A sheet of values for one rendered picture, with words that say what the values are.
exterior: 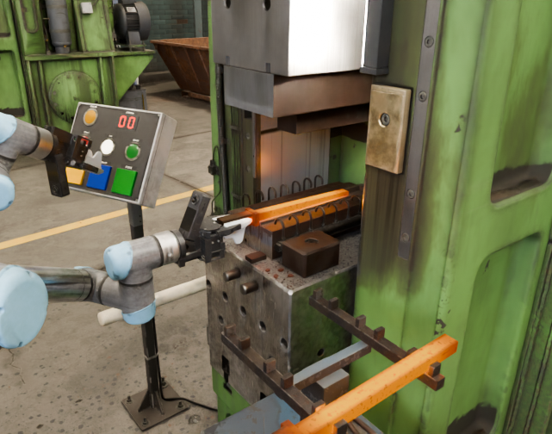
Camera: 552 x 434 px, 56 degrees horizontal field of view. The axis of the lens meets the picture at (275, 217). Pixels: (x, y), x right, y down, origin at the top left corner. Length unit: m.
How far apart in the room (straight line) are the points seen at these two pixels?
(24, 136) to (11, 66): 4.71
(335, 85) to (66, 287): 0.75
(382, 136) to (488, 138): 0.20
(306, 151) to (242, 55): 0.48
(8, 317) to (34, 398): 1.61
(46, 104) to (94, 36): 0.89
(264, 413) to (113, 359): 1.45
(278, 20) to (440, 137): 0.40
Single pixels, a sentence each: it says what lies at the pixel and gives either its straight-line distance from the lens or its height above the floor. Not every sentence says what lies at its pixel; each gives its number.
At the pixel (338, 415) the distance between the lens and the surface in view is 0.78.
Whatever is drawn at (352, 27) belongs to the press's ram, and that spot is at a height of 1.46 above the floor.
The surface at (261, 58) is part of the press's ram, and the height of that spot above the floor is 1.39.
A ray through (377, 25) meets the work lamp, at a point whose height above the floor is 1.47.
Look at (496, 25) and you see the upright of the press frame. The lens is 1.01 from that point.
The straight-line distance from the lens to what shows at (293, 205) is 1.36.
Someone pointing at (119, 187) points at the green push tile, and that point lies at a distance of 1.60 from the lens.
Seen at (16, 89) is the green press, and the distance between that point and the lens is 6.04.
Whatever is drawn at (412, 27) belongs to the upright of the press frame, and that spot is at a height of 1.47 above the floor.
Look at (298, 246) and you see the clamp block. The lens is 1.21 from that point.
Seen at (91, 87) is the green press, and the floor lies 0.59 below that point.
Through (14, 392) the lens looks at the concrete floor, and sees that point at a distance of 2.51.
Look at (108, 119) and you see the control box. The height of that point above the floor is 1.16.
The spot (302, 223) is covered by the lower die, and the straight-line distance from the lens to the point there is 1.32.
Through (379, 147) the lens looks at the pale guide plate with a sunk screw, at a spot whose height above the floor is 1.23.
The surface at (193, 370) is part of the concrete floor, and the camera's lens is 2.40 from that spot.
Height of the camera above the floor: 1.52
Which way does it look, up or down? 23 degrees down
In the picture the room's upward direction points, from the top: 1 degrees clockwise
